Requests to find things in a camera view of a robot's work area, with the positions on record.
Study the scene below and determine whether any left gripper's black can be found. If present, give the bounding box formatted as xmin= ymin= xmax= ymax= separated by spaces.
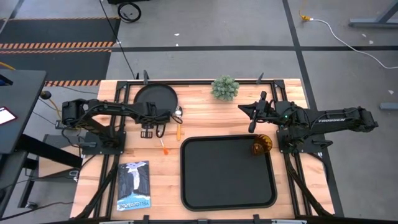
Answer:
xmin=134 ymin=101 xmax=172 ymax=139

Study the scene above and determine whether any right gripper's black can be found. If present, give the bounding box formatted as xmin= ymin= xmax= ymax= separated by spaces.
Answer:
xmin=238 ymin=91 xmax=282 ymax=134

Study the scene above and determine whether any spoon with yellow handle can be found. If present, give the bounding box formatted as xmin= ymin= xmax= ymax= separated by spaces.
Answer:
xmin=175 ymin=105 xmax=184 ymax=141

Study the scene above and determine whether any amber faceted cup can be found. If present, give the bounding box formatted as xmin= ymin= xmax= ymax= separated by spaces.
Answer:
xmin=251 ymin=134 xmax=274 ymax=157

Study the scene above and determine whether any black frying pan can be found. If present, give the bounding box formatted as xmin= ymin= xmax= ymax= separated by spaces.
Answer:
xmin=133 ymin=83 xmax=178 ymax=114

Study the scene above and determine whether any black rectangular tray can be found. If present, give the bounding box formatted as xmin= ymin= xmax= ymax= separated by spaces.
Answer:
xmin=180 ymin=134 xmax=278 ymax=212

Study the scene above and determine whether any small green potted plant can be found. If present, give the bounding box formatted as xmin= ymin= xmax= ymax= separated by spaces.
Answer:
xmin=211 ymin=75 xmax=240 ymax=102

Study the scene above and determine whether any Yellowstone picture book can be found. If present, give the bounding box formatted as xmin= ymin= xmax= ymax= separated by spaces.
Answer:
xmin=116 ymin=160 xmax=152 ymax=212

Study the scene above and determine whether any yellow plug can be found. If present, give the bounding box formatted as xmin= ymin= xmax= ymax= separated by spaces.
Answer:
xmin=298 ymin=9 xmax=312 ymax=22

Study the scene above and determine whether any black hazard-striped floor mat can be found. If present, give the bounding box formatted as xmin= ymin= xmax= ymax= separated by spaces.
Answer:
xmin=0 ymin=49 xmax=113 ymax=87
xmin=0 ymin=17 xmax=121 ymax=50

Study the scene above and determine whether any black desk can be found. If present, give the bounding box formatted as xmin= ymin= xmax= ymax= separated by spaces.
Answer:
xmin=0 ymin=68 xmax=83 ymax=218

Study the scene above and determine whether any fork with orange handle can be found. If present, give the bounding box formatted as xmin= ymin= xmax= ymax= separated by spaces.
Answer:
xmin=159 ymin=138 xmax=169 ymax=156

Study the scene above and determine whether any long black floor cable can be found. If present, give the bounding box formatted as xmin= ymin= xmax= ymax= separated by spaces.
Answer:
xmin=98 ymin=0 xmax=139 ymax=80

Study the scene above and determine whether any white floor cable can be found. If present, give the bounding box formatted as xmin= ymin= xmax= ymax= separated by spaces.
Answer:
xmin=310 ymin=18 xmax=398 ymax=70

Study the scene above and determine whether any coiled black cable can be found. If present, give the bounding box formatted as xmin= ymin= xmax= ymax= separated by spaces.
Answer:
xmin=117 ymin=1 xmax=142 ymax=24

